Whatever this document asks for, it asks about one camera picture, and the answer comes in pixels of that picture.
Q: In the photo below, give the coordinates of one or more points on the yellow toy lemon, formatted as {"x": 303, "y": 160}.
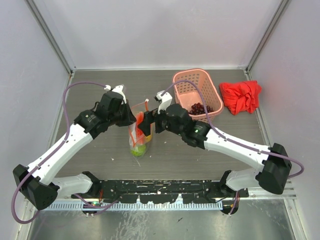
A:
{"x": 148, "y": 138}

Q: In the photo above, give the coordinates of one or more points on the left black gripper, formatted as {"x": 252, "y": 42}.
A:
{"x": 130, "y": 117}

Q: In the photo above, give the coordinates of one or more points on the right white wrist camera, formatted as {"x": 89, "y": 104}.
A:
{"x": 164, "y": 99}

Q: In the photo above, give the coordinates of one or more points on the pink plastic basket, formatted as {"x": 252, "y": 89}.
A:
{"x": 192, "y": 86}

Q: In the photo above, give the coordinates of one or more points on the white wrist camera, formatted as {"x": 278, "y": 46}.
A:
{"x": 164, "y": 99}
{"x": 120, "y": 89}

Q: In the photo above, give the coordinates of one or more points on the toy watermelon slice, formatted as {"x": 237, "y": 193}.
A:
{"x": 137, "y": 134}

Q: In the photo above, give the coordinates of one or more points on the purple toy grape bunch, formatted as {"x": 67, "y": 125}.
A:
{"x": 199, "y": 109}

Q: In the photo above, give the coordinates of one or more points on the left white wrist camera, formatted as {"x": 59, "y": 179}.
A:
{"x": 120, "y": 89}

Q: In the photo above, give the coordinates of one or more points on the red crumpled cloth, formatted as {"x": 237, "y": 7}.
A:
{"x": 240, "y": 96}

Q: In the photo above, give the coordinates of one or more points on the green toy custard apple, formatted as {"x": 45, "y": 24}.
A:
{"x": 138, "y": 150}

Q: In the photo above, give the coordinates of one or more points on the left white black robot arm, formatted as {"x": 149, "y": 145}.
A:
{"x": 38, "y": 181}

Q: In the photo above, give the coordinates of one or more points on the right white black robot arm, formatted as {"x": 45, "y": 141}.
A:
{"x": 269, "y": 166}

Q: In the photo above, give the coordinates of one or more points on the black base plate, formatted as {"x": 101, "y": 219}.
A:
{"x": 158, "y": 191}

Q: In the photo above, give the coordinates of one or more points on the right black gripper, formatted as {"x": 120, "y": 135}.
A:
{"x": 148, "y": 119}

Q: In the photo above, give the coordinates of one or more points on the clear orange zip top bag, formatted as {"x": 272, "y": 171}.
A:
{"x": 143, "y": 106}

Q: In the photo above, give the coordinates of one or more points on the grey slotted cable duct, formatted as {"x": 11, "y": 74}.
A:
{"x": 77, "y": 205}

